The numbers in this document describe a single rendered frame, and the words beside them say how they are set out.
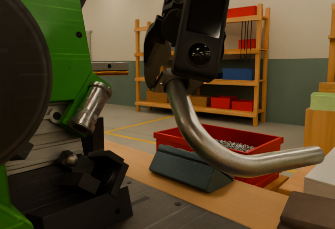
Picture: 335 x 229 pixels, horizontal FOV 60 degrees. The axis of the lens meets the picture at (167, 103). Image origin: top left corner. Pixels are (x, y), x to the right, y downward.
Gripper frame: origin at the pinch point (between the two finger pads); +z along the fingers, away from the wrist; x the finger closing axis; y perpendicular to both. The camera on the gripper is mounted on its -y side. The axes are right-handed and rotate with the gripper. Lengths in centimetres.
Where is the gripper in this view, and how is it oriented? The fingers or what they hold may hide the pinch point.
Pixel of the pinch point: (169, 88)
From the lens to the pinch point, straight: 43.3
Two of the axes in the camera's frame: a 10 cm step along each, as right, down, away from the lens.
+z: -2.3, 6.5, 7.2
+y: 0.5, -7.3, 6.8
